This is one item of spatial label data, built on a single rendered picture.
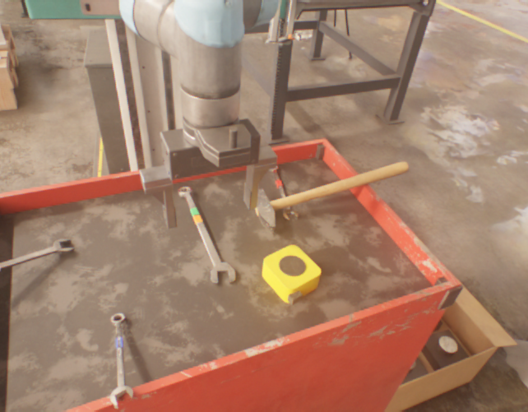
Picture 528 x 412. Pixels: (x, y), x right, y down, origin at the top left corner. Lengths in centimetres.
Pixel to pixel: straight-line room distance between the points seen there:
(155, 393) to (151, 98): 117
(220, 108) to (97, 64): 116
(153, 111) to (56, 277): 96
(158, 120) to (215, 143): 113
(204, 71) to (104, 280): 40
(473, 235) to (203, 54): 210
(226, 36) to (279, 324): 42
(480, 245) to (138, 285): 195
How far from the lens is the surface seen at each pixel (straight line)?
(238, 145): 50
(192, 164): 57
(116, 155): 184
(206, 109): 52
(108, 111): 174
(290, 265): 69
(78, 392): 64
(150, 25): 56
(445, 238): 234
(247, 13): 64
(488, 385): 189
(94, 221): 84
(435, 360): 164
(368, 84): 296
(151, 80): 155
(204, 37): 48
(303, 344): 63
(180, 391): 60
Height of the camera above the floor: 146
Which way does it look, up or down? 41 degrees down
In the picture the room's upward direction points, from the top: 5 degrees clockwise
